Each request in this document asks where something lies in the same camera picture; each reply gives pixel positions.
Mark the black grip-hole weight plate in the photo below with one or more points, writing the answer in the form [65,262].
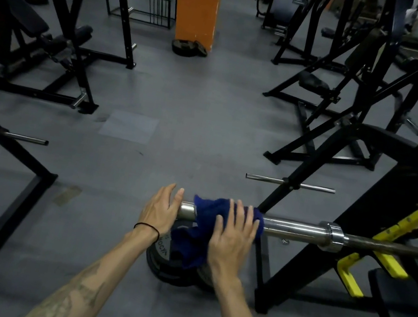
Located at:
[204,276]

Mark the small black weight plate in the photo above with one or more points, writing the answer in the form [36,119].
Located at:
[201,48]
[182,47]

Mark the black squat rack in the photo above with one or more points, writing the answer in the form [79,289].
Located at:
[125,16]

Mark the black plate-loaded machine frame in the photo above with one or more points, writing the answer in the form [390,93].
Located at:
[310,41]

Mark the black rack base frame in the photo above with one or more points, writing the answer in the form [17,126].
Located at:
[24,155]

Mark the black incline bench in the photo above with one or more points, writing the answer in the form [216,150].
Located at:
[17,9]

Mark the yellow bar hook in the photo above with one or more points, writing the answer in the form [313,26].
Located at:
[416,219]

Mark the person's left hand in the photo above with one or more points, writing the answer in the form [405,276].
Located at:
[161,212]

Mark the black and red lever machine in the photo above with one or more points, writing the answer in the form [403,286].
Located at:
[375,72]

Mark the steel barbell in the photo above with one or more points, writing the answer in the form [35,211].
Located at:
[293,229]

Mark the grey panel weight machine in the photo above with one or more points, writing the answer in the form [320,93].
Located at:
[289,1]

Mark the black weight plate white lettering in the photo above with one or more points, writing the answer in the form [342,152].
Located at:
[158,260]

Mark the blue cleaning cloth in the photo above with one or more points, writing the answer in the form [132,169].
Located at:
[202,219]

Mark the person's left forearm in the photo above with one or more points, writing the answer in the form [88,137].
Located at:
[97,286]

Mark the black bench press rack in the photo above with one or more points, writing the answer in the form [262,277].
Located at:
[389,188]

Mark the wide orange pillar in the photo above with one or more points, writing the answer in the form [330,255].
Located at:
[196,1]

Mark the person's right hand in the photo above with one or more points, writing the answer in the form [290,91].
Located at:
[231,249]

